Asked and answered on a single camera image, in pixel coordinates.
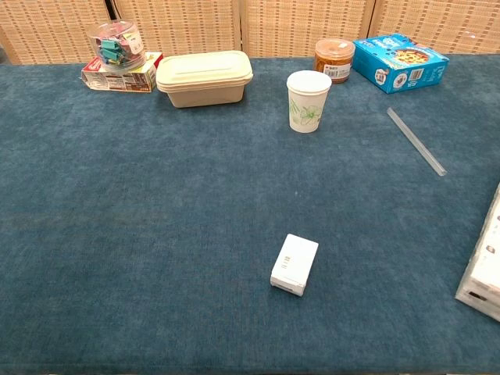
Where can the white paper cup green print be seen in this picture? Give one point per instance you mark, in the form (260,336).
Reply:
(308,105)

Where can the small white box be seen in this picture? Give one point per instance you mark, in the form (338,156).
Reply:
(293,265)

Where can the blue table cloth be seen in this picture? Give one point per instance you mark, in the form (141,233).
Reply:
(156,195)

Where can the beige lidded food container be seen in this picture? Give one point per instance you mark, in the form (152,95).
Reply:
(203,82)

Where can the orange jar of rubber bands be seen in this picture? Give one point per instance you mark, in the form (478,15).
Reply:
(335,58)

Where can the woven bamboo folding screen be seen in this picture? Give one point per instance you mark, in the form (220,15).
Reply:
(273,27)

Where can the red and white carton box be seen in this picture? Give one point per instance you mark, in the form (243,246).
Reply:
(117,82)

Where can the blue cookie box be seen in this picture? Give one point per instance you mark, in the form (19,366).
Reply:
(398,62)

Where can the clear jar of binder clips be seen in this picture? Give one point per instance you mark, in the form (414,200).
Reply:
(117,45)

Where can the long white multicolour pack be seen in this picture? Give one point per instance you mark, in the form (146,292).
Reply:
(484,265)

